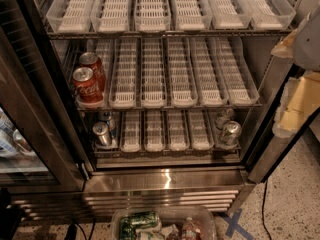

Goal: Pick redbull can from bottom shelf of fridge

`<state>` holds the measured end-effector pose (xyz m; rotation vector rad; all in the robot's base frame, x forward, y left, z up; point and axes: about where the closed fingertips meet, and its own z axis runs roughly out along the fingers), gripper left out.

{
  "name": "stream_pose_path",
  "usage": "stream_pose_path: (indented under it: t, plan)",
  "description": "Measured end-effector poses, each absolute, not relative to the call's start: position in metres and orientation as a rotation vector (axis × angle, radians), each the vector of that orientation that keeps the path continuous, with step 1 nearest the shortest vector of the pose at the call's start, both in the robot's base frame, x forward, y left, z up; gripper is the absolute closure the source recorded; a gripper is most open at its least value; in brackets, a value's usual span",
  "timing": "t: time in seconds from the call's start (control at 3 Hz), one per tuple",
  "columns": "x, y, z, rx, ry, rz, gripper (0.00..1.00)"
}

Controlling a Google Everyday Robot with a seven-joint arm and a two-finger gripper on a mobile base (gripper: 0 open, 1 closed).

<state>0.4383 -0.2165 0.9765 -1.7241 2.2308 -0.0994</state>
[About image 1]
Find shelf tray five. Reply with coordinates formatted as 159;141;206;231
188;110;214;150
190;38;228;107
208;0;252;30

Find shelf tray one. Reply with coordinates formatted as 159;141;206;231
76;39;114;109
94;111;122;151
46;0;94;33

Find rear coca-cola can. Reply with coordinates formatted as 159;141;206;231
79;52;106;91

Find green soda can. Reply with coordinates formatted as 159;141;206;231
214;108;235;129
219;121;242;146

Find top shelf tray four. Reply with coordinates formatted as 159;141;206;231
170;0;212;31

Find bottom shelf tray two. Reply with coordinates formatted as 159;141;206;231
120;111;141;152

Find blue tape cross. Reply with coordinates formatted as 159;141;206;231
221;208;254;240

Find middle shelf tray one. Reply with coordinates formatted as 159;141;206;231
76;39;114;109

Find bottom shelf tray one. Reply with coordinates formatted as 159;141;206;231
94;111;122;151

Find redbull can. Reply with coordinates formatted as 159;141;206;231
98;112;117;139
92;121;112;146

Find shelf tray four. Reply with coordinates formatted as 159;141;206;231
167;110;189;151
167;38;198;108
170;0;212;31

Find middle shelf tray six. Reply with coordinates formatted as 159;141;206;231
213;37;259;106

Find top shelf tray two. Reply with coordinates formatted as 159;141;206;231
90;0;132;33

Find right fridge door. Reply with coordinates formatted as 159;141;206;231
249;65;320;183

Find middle shelf tray two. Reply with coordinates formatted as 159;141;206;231
109;39;137;109

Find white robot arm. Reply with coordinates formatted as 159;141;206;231
271;6;320;138

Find front green soda can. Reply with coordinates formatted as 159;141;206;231
219;121;242;146

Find black cables at floor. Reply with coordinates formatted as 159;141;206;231
64;218;98;240

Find left glass fridge door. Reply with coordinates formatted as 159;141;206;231
0;0;86;193

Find shelf tray two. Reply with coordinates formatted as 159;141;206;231
120;111;141;152
109;39;137;109
90;0;132;33

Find coca-cola can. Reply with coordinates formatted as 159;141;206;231
72;67;103;103
79;52;106;91

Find top shelf tray one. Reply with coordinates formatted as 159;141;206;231
46;0;94;33

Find middle shelf tray three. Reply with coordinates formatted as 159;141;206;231
141;38;167;108

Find stainless steel fridge body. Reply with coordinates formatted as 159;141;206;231
15;0;296;220

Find red bottle in bin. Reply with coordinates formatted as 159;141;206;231
181;217;202;240

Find shelf tray three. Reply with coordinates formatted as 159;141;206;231
141;38;167;108
134;0;171;32
145;111;165;152

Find front coca-cola can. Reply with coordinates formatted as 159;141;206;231
72;67;103;103

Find bottom shelf tray five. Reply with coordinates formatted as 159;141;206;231
188;110;214;150

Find middle shelf tray four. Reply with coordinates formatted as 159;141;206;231
167;38;198;108

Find bottom shelf tray six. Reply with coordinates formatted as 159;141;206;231
209;109;238;150

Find bottom shelf tray three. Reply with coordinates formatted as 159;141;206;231
145;111;165;152

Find shelf tray six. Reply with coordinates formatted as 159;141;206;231
209;109;238;150
246;0;296;30
213;37;259;106

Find top shelf tray three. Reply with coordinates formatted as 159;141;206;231
134;0;171;32

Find top shelf tray five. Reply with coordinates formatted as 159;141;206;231
208;0;252;30

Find green can in bin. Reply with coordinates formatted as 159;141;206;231
118;211;160;240

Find middle shelf tray five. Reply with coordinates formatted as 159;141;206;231
190;38;228;107

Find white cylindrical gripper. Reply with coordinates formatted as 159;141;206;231
271;29;320;138

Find rear green soda can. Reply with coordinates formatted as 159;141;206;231
214;108;235;129

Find top shelf tray six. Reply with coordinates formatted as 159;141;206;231
246;0;296;30

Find bottom shelf tray four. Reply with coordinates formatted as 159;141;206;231
167;110;189;151

